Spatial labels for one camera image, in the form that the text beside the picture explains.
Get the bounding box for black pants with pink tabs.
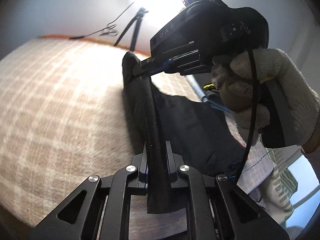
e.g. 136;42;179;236
122;51;245;214

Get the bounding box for right white gloved hand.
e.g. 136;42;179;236
212;49;319;153

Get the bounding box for folded black garment yellow trim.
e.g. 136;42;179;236
202;83;220;98

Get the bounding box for black mini tripod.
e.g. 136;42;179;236
113;7;149;53

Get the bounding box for checkered beige bed sheet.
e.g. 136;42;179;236
0;38;276;238

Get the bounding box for green striped white pillow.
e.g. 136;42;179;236
259;150;298;224

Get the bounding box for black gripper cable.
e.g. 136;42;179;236
235;48;259;184

